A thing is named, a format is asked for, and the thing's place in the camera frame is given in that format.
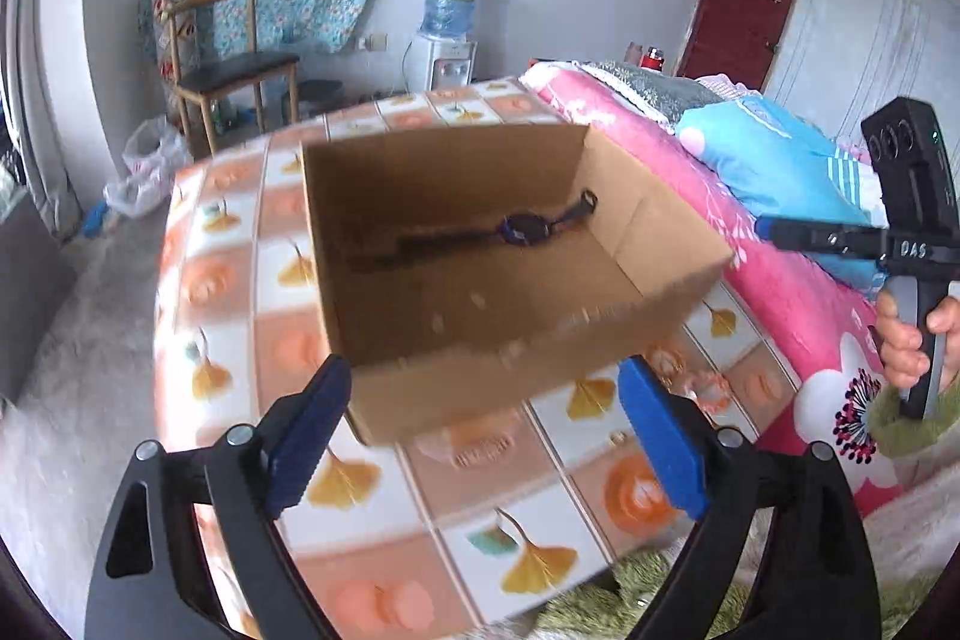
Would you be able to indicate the brown cardboard box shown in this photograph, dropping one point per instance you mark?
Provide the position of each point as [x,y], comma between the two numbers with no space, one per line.
[487,325]

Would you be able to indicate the grey curtain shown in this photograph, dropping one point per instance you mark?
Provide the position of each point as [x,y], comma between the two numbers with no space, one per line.
[37,85]

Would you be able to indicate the blue slipper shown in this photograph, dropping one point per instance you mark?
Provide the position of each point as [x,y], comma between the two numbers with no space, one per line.
[95,221]

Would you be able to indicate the floral printed bag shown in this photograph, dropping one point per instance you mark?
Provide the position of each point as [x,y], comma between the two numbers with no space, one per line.
[169,36]

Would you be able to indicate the white wardrobe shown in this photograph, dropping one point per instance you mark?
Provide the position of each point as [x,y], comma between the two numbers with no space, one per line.
[862,10]

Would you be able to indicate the grey glitter pillow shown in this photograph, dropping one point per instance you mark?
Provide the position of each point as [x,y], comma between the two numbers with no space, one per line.
[652,89]

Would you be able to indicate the blue pillow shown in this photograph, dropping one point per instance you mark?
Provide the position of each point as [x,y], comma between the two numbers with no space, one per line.
[772,160]

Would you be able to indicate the wall socket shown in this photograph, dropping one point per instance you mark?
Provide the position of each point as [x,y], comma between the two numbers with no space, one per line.
[373,41]

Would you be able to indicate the white plastic bag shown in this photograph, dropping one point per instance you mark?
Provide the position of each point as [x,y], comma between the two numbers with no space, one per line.
[146,168]

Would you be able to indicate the pink floral blanket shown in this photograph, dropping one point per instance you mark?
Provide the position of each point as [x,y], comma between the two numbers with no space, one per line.
[795,325]

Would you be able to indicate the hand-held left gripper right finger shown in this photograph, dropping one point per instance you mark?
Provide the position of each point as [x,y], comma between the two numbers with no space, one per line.
[664,441]

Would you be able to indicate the leaf patterned tablecloth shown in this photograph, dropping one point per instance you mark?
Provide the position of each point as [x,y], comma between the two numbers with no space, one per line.
[480,482]

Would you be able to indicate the person's right hand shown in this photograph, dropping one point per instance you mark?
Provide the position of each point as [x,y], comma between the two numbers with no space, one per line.
[896,340]

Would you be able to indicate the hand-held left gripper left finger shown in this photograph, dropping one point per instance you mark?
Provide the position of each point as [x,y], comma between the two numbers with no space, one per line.
[311,441]

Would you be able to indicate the white fluffy blanket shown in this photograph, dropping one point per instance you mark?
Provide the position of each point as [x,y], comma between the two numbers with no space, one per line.
[922,520]

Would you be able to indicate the dark red door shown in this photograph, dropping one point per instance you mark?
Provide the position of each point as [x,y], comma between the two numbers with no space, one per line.
[739,33]

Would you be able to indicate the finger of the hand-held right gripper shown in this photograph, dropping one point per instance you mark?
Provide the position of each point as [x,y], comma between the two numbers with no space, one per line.
[810,235]

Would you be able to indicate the blue water bottle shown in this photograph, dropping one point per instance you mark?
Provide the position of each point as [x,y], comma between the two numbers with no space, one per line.
[450,3]

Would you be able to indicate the white water dispenser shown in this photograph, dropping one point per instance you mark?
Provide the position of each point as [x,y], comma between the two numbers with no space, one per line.
[450,66]

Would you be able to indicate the dark grey board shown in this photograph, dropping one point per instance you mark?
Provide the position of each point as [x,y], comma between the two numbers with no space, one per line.
[30,287]

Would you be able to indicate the wooden chair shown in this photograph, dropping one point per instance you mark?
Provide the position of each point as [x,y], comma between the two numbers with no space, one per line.
[232,70]

